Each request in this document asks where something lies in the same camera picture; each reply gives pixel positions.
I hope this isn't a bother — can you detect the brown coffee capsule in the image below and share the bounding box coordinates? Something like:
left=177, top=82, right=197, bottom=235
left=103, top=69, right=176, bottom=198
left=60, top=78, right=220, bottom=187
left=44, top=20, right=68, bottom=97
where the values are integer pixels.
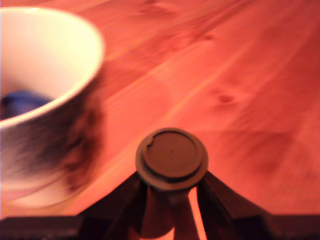
left=135, top=127, right=209, bottom=210

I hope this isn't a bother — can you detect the blue coffee capsule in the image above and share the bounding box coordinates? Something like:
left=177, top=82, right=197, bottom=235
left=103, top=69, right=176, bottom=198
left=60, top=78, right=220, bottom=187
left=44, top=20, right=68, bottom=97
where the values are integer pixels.
left=0, top=89, right=55, bottom=120

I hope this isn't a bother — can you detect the winter print ceramic mug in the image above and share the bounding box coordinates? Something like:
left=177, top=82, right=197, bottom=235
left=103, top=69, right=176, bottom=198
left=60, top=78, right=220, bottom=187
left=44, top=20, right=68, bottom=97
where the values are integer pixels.
left=0, top=6, right=106, bottom=210

